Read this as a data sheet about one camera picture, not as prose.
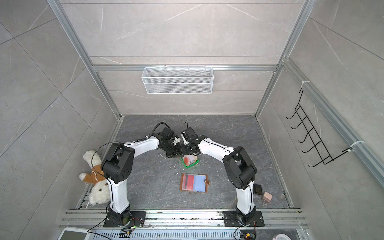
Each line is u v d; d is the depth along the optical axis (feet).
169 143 2.71
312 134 2.25
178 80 3.32
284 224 2.39
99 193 2.44
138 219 2.39
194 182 2.75
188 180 2.81
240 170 1.62
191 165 2.96
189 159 2.96
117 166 1.70
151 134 2.36
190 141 2.39
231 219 2.39
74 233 2.17
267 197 2.57
